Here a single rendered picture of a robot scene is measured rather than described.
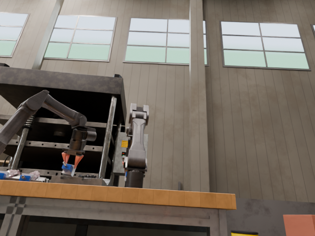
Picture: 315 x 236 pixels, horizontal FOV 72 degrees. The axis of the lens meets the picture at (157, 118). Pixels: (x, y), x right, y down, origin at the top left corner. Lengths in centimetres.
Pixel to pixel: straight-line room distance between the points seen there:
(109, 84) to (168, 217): 179
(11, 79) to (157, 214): 218
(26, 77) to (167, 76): 320
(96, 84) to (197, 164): 239
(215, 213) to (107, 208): 29
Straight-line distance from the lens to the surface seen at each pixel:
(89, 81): 231
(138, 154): 85
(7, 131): 110
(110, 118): 212
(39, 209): 72
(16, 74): 259
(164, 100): 467
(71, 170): 124
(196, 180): 390
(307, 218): 240
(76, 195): 66
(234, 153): 448
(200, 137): 410
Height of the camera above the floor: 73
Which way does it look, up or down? 24 degrees up
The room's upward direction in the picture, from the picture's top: 4 degrees clockwise
